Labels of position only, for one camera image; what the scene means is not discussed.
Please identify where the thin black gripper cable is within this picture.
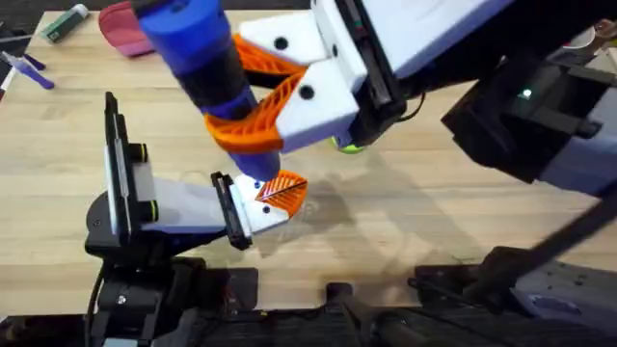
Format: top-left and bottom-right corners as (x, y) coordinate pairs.
(398, 91), (428, 122)

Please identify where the lime green round toy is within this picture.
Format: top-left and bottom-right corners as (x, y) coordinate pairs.
(329, 136), (366, 155)

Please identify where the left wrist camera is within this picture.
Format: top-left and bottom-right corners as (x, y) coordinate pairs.
(127, 142), (161, 224)

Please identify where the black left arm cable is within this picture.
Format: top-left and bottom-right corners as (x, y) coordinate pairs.
(84, 263), (106, 347)

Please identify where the green and white tube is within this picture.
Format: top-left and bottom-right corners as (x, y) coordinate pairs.
(38, 3), (91, 44)

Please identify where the black upright left wrist plate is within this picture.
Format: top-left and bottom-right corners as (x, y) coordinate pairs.
(103, 91), (132, 242)

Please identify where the black rail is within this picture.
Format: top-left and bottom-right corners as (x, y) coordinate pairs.
(0, 281), (617, 347)

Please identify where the pink plastic tub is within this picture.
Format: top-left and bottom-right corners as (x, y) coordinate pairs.
(97, 0), (156, 59)

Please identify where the white cup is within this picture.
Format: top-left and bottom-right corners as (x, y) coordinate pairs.
(561, 26), (600, 52)

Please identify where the blue electric screwdriver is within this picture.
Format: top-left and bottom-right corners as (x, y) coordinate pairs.
(129, 0), (283, 183)

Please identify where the purple handled tool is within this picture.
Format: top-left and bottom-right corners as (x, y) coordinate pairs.
(0, 50), (56, 91)

